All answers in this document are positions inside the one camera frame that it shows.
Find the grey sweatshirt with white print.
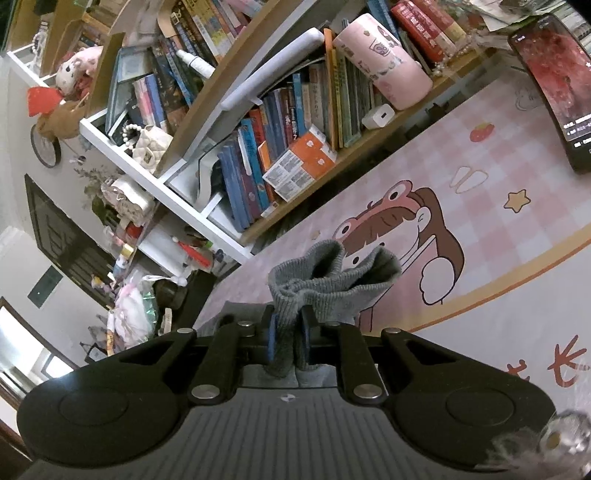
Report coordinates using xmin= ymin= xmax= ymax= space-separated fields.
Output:
xmin=193 ymin=238 xmax=404 ymax=388

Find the red bottle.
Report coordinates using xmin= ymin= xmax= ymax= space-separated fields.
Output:
xmin=172 ymin=237 xmax=213 ymax=270

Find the floral wrapped white bundle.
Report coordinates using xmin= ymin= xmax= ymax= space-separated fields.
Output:
xmin=101 ymin=175 xmax=155 ymax=227

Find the dark framed door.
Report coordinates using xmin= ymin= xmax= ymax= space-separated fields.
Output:
xmin=24 ymin=175 xmax=114 ymax=308

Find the lower orange white box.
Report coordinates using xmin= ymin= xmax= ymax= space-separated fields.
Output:
xmin=273 ymin=140 xmax=337 ymax=201

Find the orange white box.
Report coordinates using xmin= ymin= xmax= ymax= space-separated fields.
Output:
xmin=273 ymin=140 xmax=337 ymax=201
xmin=263 ymin=125 xmax=334 ymax=191

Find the pink cartoon desk mat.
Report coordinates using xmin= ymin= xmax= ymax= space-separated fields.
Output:
xmin=198 ymin=67 xmax=590 ymax=410

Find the upper orange white box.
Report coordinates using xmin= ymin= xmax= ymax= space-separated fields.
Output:
xmin=263 ymin=125 xmax=334 ymax=191

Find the white quilted pearl handbag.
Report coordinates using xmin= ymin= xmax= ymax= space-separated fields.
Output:
xmin=122 ymin=124 xmax=173 ymax=174

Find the white wooden bookshelf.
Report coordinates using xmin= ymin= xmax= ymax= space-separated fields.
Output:
xmin=6 ymin=0 xmax=500 ymax=265

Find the white charger adapter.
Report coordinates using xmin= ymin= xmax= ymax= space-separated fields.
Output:
xmin=362 ymin=104 xmax=396 ymax=130

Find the white spray bottle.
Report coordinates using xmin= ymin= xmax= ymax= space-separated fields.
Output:
xmin=176 ymin=49 xmax=215 ymax=79

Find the brown plush toy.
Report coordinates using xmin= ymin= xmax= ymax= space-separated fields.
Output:
xmin=36 ymin=101 xmax=87 ymax=141

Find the pink cylindrical container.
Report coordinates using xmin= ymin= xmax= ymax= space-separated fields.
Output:
xmin=334 ymin=13 xmax=433 ymax=111

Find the red hardcover book lying flat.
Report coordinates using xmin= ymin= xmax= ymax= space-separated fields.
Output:
xmin=391 ymin=1 xmax=446 ymax=63

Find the smartphone with red screen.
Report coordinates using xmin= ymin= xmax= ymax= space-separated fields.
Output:
xmin=508 ymin=13 xmax=591 ymax=173

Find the round wall clock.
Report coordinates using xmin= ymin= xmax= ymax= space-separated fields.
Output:
xmin=30 ymin=125 xmax=61 ymax=169

